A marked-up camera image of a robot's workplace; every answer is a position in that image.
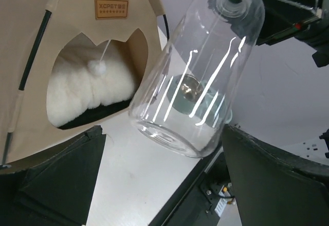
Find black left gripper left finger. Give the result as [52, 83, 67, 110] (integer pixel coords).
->
[1, 126, 106, 225]

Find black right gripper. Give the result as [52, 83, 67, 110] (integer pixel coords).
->
[257, 0, 323, 45]

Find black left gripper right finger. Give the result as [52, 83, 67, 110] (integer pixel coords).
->
[221, 125, 328, 225]

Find cream white pillow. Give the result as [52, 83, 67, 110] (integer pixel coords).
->
[46, 43, 138, 128]

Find clear plastic bottle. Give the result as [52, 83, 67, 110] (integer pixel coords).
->
[129, 0, 265, 158]

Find steel pet bowl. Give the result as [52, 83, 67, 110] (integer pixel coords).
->
[179, 74, 204, 102]

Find beige fabric pet tent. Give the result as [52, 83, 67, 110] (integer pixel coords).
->
[1, 0, 165, 163]

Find green double pet bowl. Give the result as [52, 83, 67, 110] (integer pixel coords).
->
[164, 74, 233, 128]

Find white pompom toy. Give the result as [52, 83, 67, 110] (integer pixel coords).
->
[87, 60, 106, 76]

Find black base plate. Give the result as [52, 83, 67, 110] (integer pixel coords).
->
[149, 146, 230, 225]

